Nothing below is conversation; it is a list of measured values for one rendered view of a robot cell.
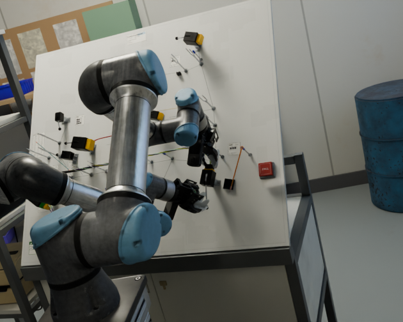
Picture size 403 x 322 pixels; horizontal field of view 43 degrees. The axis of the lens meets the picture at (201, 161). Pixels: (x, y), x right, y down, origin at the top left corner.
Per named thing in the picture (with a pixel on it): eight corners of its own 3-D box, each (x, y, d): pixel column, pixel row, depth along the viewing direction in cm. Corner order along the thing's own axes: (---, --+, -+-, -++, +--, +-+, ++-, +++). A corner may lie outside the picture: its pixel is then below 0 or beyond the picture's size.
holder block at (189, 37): (182, 39, 217) (173, 29, 209) (206, 41, 212) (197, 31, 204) (180, 49, 216) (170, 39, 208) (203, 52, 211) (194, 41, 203)
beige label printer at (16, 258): (20, 305, 231) (4, 267, 225) (-18, 308, 237) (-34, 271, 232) (53, 269, 258) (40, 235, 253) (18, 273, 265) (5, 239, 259)
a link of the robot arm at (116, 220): (99, 276, 108) (120, 78, 136) (164, 269, 104) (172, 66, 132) (69, 258, 98) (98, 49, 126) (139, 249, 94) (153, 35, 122)
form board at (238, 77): (23, 266, 220) (20, 266, 219) (38, 57, 250) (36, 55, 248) (290, 246, 178) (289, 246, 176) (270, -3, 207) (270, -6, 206)
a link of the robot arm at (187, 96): (171, 105, 162) (174, 87, 167) (181, 128, 170) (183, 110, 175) (195, 101, 160) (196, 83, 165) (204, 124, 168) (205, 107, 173)
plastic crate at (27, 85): (36, 89, 415) (32, 76, 412) (25, 94, 395) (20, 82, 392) (3, 97, 422) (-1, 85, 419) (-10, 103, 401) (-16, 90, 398)
